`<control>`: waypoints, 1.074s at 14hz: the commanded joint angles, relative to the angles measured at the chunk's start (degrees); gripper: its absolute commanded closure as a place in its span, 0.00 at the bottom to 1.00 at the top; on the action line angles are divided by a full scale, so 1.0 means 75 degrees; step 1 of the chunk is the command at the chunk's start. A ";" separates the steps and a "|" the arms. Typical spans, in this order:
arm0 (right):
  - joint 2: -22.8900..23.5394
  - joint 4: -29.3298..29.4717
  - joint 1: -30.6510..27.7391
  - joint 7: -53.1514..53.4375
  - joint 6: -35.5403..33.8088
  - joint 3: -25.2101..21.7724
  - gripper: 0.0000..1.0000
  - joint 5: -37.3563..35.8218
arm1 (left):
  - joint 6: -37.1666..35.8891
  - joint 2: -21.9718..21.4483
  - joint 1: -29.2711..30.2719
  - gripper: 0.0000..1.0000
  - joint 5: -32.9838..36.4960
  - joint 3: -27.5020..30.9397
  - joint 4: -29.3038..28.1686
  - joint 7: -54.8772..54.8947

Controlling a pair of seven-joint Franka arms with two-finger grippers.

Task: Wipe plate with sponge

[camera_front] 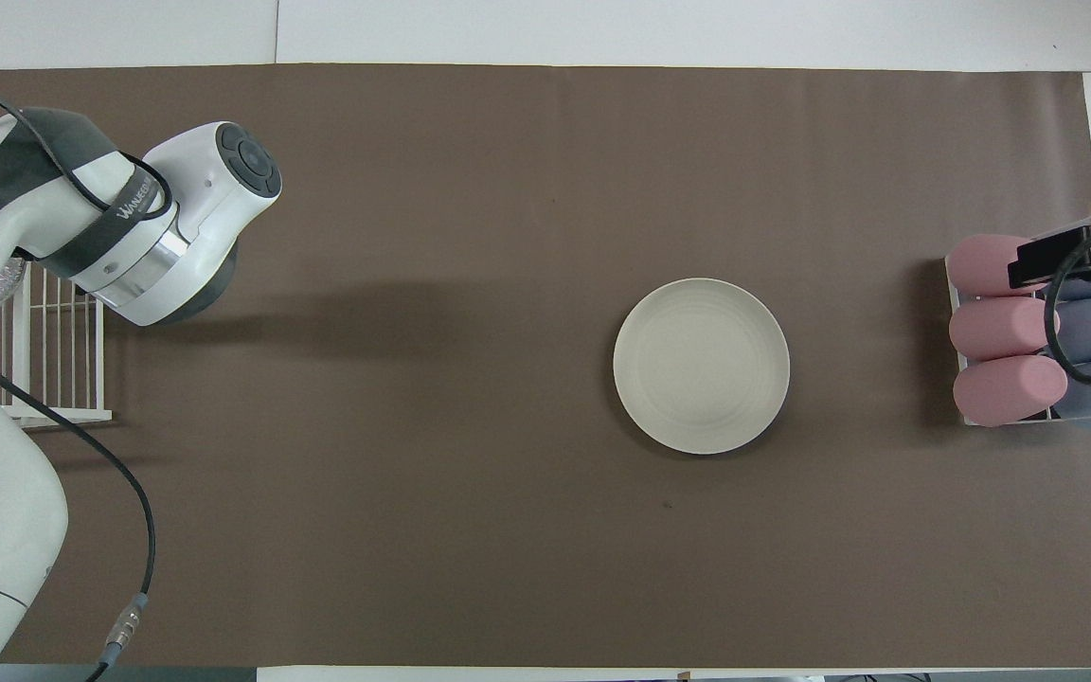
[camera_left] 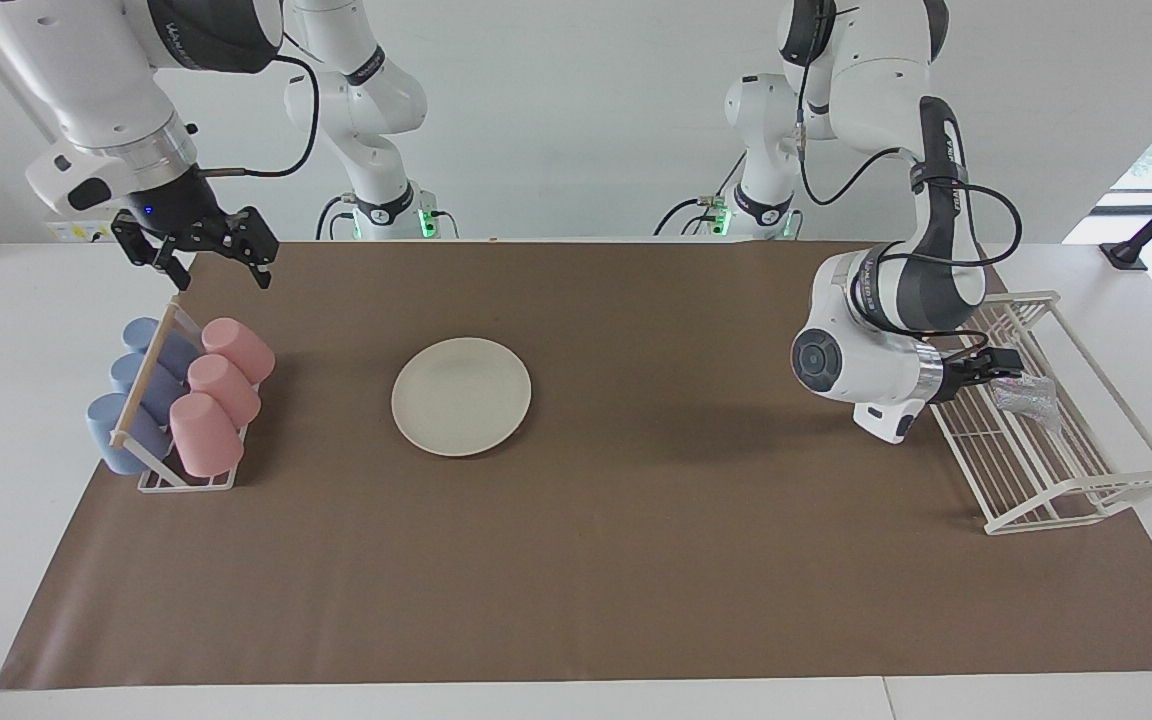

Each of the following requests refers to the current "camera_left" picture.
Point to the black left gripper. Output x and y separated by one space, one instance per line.
958 372

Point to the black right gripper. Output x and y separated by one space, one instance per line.
181 215

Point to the clear plastic wrap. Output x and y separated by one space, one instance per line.
1031 400

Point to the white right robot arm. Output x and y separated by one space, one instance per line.
86 80

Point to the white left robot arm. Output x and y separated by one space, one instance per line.
866 360

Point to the cream round plate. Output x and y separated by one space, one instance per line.
461 397

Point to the pink plastic cup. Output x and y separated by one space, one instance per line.
239 348
224 390
204 440

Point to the blue plastic cup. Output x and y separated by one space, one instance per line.
114 440
136 378
148 335

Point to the brown table mat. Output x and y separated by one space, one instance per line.
636 550

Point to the white wall outlet box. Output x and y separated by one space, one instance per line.
61 225

